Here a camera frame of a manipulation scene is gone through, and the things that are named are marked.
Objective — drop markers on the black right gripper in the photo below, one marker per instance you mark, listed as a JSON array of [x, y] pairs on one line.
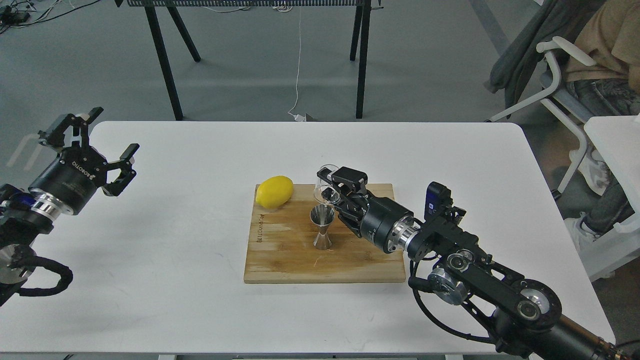
[[380, 220]]

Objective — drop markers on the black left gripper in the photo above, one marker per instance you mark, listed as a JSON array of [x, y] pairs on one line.
[[79, 170]]

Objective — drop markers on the small clear glass cup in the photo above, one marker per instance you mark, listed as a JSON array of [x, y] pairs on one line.
[[324, 193]]

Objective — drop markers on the steel double jigger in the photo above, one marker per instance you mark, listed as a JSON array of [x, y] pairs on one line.
[[322, 216]]

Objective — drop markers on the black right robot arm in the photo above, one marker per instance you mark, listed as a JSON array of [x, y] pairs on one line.
[[522, 316]]

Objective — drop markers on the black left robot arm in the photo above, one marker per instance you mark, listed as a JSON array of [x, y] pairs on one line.
[[24, 216]]

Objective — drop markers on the yellow lemon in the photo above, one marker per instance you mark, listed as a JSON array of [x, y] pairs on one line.
[[274, 192]]

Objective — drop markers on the wooden cutting board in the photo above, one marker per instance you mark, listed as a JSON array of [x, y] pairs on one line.
[[280, 249]]

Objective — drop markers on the white office chair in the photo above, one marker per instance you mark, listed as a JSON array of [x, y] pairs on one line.
[[620, 245]]

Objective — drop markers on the person in tan shirt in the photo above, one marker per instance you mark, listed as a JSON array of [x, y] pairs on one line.
[[608, 88]]

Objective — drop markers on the black metal table frame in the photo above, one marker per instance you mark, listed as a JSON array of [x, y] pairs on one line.
[[250, 45]]

